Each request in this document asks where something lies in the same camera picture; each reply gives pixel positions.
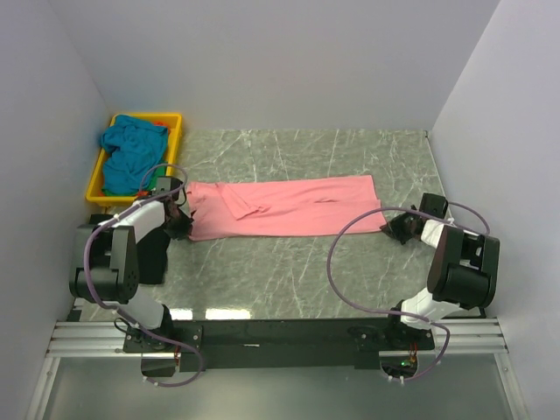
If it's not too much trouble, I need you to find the black base beam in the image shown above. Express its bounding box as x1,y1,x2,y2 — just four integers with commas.
123,316,435,372

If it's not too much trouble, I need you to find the pink t shirt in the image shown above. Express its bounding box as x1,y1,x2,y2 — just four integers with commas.
186,175,382,242

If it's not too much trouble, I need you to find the yellow plastic bin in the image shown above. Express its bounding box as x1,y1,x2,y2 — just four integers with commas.
85,113,183,207

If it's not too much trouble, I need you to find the folded black t shirt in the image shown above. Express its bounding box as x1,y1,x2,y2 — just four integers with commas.
89,214,171,291

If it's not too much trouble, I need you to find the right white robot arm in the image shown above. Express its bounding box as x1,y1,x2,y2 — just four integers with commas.
381,192,501,349

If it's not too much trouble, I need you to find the aluminium rail frame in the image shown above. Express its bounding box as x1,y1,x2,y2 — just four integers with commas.
25,318,527,419

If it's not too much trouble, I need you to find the teal t shirt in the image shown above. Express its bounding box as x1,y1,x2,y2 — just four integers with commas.
100,115,169,179

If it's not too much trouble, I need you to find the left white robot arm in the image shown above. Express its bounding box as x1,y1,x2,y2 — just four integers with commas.
69,176,193,352

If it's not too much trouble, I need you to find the green t shirt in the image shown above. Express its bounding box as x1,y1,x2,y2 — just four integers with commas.
101,164,166,196

